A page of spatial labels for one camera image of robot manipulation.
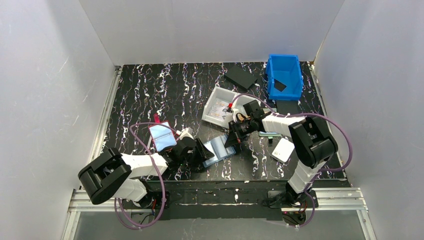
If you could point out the red open card holder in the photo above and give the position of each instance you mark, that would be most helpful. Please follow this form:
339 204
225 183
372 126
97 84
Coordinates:
162 136

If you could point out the white cards in tray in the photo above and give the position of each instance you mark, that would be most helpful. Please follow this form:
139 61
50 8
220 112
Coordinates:
218 109

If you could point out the black card in bin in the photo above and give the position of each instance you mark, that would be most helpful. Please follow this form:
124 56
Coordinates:
279 86

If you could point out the black flat sleeve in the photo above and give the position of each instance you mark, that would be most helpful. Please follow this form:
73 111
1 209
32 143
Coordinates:
285 107

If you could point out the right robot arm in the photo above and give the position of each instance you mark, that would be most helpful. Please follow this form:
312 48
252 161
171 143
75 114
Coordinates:
313 143

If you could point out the black box on table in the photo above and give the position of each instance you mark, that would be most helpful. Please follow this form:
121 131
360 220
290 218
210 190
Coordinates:
240 77

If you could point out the green open card holder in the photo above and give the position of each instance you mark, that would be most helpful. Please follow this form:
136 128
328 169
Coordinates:
270 136

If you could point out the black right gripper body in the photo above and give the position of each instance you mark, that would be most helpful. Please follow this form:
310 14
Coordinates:
236 130

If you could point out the blue plastic bin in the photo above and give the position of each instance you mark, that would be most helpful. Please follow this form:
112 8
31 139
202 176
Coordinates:
286 69

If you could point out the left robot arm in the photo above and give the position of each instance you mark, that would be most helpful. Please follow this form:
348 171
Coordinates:
117 175

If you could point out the blue leather card holder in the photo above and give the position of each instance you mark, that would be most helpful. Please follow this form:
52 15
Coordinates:
217 147

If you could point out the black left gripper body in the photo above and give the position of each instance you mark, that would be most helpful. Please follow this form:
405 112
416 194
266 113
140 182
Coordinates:
199 149

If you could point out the white divided plastic tray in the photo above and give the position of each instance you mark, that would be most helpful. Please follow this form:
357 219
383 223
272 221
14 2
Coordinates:
227 95

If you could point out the white power bank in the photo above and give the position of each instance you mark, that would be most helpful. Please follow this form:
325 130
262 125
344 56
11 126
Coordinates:
283 150

